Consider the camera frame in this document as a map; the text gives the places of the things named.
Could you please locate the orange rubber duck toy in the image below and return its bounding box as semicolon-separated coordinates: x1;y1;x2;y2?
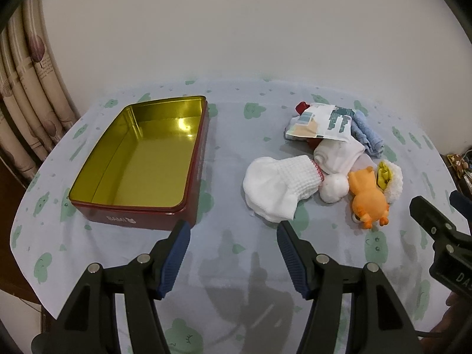
347;166;390;229

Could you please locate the white pompom ball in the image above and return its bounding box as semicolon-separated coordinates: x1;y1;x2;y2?
319;173;350;204

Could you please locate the white and yellow plush toy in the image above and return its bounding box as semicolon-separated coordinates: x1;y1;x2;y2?
377;160;403;205

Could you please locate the white knitted sock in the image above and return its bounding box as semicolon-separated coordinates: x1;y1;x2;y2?
242;155;324;223

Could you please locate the blue towel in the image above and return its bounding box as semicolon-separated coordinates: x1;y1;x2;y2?
351;110;384;159

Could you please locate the green and white tissue pack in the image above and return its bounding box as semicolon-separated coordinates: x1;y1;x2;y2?
285;103;354;142

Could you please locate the red and black fabric scrunchie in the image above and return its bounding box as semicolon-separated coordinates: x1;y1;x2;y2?
295;101;310;116

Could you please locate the person's right hand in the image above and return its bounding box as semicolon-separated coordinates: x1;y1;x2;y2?
421;292;471;353

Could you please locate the cluttered side shelf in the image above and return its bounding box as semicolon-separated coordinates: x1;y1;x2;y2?
441;153;471;198

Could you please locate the cloud-print tablecloth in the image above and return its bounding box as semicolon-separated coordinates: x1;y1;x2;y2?
10;80;468;353

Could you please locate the red and gold tin box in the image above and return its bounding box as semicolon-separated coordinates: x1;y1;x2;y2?
69;95;210;230

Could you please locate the beige patterned curtain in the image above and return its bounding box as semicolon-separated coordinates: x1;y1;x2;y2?
1;0;78;181

